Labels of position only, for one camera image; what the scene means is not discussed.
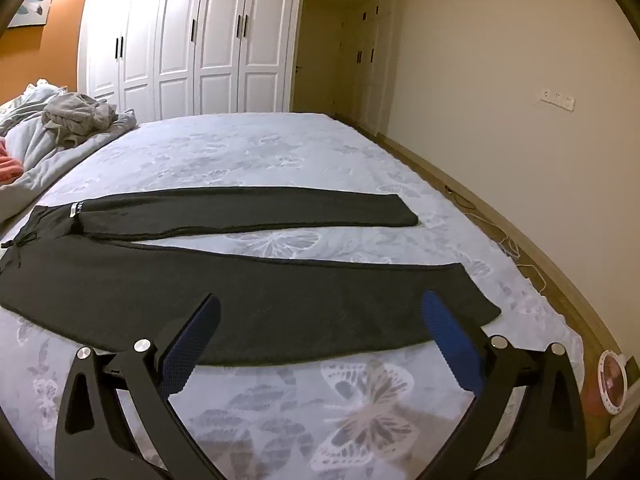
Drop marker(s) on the light grey duvet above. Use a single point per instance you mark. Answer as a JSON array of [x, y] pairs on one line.
[[45, 145]]

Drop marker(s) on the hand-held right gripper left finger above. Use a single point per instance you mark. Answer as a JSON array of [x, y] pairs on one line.
[[192, 345]]

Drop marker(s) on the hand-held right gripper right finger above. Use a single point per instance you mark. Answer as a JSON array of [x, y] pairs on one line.
[[450, 342]]

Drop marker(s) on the cream built-in closet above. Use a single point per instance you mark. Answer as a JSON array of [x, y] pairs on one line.
[[365, 60]]

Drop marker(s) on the bed with butterfly print sheet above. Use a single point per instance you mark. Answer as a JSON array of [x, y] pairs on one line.
[[310, 410]]

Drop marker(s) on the pink cloth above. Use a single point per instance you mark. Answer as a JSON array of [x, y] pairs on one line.
[[9, 165]]

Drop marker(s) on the white wall socket panel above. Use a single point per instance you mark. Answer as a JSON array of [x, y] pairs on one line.
[[557, 98]]

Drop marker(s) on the framed wall picture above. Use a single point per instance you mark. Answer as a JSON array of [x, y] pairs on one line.
[[32, 6]]

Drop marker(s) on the black pants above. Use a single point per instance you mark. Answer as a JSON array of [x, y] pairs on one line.
[[260, 305]]

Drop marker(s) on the round white pink fan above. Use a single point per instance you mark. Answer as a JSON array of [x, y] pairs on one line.
[[611, 381]]

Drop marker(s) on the crumpled grey garment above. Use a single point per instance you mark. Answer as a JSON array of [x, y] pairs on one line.
[[77, 116]]

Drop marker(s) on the white wardrobe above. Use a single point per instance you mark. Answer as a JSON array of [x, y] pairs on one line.
[[195, 35]]

